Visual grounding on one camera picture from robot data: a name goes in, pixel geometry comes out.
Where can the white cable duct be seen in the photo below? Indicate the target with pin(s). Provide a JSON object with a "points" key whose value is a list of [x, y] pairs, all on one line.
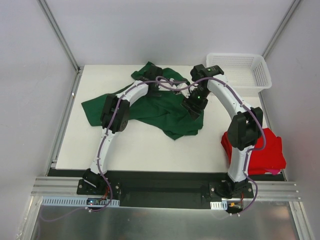
{"points": [[78, 202], [219, 205]]}

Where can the pink folded t shirt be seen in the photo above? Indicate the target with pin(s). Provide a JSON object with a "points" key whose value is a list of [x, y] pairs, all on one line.
{"points": [[273, 171]]}

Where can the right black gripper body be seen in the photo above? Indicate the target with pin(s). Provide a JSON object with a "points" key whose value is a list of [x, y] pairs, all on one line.
{"points": [[191, 107]]}

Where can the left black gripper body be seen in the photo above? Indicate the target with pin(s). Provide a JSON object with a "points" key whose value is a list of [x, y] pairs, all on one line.
{"points": [[173, 89]]}

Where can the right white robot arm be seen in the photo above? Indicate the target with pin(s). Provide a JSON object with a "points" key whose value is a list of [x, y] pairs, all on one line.
{"points": [[244, 130]]}

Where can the left white cable duct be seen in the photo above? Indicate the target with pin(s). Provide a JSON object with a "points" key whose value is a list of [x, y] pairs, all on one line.
{"points": [[78, 202]]}

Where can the green t shirt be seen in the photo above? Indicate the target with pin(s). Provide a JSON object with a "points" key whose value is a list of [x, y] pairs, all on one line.
{"points": [[163, 111]]}

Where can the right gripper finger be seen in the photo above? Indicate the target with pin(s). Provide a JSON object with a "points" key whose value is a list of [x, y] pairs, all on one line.
{"points": [[195, 113], [187, 105]]}

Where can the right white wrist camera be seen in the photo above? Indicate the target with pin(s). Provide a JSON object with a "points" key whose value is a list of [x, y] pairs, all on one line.
{"points": [[186, 93]]}

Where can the aluminium frame rail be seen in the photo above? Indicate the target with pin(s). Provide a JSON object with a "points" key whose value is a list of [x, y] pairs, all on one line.
{"points": [[277, 191]]}

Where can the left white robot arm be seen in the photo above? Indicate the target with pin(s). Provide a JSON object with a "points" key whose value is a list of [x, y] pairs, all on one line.
{"points": [[114, 119]]}

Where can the red folded t shirt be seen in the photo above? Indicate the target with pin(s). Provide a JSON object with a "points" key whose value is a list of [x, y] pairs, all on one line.
{"points": [[270, 157]]}

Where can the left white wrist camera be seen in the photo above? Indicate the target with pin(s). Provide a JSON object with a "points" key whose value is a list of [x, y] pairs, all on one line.
{"points": [[166, 85]]}

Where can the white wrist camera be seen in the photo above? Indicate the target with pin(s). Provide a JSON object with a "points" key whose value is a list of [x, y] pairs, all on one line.
{"points": [[166, 85], [186, 93]]}

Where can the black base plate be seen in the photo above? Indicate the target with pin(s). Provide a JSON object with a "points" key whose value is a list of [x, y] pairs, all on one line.
{"points": [[165, 200]]}

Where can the right white cable duct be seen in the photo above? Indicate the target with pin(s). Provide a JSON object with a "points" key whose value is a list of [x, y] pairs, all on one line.
{"points": [[219, 205]]}

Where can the white plastic basket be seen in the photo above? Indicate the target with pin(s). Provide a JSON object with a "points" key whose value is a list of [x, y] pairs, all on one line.
{"points": [[247, 73]]}

